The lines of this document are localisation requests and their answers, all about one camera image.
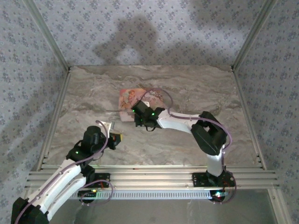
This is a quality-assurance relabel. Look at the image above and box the aluminium table side rail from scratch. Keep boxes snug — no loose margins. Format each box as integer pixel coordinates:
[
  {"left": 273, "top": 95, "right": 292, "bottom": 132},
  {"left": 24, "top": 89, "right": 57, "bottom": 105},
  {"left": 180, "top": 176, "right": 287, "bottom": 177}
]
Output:
[
  {"left": 231, "top": 66, "right": 267, "bottom": 170},
  {"left": 37, "top": 67, "right": 72, "bottom": 171}
]

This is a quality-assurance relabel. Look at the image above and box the aluminium frame post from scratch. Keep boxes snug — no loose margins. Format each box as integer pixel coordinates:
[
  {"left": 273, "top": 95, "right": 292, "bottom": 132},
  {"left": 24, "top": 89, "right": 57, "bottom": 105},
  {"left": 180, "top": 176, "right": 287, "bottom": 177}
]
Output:
[
  {"left": 23, "top": 0, "right": 71, "bottom": 70},
  {"left": 231, "top": 0, "right": 280, "bottom": 70}
]

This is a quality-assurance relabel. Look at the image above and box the aluminium extrusion beam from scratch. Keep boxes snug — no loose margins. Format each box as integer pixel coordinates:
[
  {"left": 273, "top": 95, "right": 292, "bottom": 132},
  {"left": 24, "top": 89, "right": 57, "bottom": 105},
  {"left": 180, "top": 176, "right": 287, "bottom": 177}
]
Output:
[{"left": 24, "top": 164, "right": 280, "bottom": 190}]

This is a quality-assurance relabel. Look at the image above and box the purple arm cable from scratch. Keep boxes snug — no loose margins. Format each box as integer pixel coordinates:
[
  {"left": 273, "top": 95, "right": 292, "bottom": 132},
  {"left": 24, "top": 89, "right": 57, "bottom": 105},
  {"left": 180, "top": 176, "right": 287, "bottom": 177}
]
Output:
[
  {"left": 10, "top": 119, "right": 110, "bottom": 224},
  {"left": 139, "top": 88, "right": 233, "bottom": 171}
]

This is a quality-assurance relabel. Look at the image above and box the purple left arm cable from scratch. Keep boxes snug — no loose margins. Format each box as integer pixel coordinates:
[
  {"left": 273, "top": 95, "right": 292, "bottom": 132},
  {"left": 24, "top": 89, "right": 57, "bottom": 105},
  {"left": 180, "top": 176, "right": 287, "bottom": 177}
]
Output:
[{"left": 10, "top": 119, "right": 110, "bottom": 224}]

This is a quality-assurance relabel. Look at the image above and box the white slotted cable duct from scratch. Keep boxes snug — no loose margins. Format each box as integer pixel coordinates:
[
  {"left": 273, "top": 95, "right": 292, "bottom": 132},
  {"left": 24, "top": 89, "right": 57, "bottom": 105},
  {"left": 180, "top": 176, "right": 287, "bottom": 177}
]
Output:
[{"left": 70, "top": 189, "right": 215, "bottom": 201}]

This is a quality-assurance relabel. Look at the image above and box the aluminium frame leg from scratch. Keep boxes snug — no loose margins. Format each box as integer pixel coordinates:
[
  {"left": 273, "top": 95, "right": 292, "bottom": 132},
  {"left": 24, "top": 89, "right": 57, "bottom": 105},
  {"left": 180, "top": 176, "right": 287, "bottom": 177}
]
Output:
[{"left": 268, "top": 188, "right": 292, "bottom": 224}]

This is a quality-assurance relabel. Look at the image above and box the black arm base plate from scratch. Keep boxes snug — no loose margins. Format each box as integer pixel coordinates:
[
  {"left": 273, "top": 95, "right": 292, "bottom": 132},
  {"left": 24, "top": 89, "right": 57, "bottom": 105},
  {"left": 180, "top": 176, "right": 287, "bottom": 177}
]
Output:
[
  {"left": 80, "top": 172, "right": 111, "bottom": 189},
  {"left": 191, "top": 172, "right": 235, "bottom": 189}
]

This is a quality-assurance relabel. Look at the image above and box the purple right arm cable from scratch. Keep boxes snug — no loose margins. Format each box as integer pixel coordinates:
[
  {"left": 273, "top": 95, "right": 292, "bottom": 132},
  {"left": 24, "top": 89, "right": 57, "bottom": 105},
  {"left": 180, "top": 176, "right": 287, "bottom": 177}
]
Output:
[{"left": 139, "top": 88, "right": 233, "bottom": 171}]

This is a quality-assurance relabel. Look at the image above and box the controller board with green light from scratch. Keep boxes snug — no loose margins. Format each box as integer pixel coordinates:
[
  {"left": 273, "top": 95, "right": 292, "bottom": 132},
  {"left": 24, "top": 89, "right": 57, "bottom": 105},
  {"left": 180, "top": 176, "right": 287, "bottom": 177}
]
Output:
[
  {"left": 209, "top": 190, "right": 231, "bottom": 203},
  {"left": 78, "top": 190, "right": 99, "bottom": 203}
]

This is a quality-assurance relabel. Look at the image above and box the pink picture card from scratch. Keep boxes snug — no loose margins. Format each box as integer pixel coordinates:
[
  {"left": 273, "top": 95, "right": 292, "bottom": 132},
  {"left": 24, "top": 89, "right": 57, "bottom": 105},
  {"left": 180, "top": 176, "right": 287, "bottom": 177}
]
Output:
[{"left": 118, "top": 88, "right": 166, "bottom": 122}]

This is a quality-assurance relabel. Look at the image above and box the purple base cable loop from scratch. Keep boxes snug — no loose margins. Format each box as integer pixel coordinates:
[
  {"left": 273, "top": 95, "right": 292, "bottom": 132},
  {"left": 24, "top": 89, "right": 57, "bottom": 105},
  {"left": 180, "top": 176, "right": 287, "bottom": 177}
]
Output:
[
  {"left": 80, "top": 179, "right": 114, "bottom": 207},
  {"left": 213, "top": 176, "right": 238, "bottom": 205}
]

